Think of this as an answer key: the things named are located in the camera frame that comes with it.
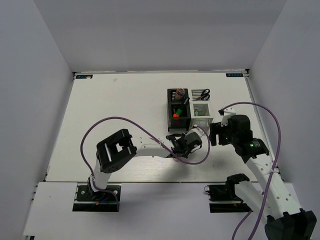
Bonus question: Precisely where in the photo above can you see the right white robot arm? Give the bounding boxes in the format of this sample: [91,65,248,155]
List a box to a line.
[208,114,317,240]

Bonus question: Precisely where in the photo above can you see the left blue corner label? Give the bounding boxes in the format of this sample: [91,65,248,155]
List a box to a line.
[75,74,93,79]

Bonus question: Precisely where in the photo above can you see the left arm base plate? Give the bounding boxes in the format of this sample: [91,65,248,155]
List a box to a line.
[72,183,122,213]

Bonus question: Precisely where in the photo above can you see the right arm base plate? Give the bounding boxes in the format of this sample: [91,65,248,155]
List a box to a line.
[204,184,251,214]

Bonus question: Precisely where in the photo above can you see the black slotted pen holder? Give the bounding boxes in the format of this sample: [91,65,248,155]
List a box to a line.
[166,88,191,131]

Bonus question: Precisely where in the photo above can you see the black handled scissors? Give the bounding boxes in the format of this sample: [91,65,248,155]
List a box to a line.
[199,88,211,101]

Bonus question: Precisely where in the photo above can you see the right blue corner label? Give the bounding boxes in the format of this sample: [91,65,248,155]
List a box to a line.
[225,73,244,78]

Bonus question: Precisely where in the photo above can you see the white slotted pen holder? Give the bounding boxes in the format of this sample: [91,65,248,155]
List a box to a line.
[188,89,214,129]

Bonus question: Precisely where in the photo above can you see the green cap black highlighter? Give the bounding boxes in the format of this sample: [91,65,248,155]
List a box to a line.
[175,97,190,117]

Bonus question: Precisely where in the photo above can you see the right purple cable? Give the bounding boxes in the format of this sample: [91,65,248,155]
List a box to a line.
[221,101,281,240]

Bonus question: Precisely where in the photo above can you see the blue corner label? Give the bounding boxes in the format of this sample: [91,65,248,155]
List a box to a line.
[75,74,93,79]
[225,73,244,78]

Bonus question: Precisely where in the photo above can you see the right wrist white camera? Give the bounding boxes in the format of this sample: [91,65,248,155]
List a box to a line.
[218,107,236,127]

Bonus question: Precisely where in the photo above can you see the green translucent small case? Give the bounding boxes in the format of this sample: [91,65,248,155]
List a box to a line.
[194,110,201,117]

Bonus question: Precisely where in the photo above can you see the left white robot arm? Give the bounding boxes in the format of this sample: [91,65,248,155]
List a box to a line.
[87,129,203,201]

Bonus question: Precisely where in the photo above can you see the clear tube of crayons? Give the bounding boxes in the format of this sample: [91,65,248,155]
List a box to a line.
[174,88,186,101]

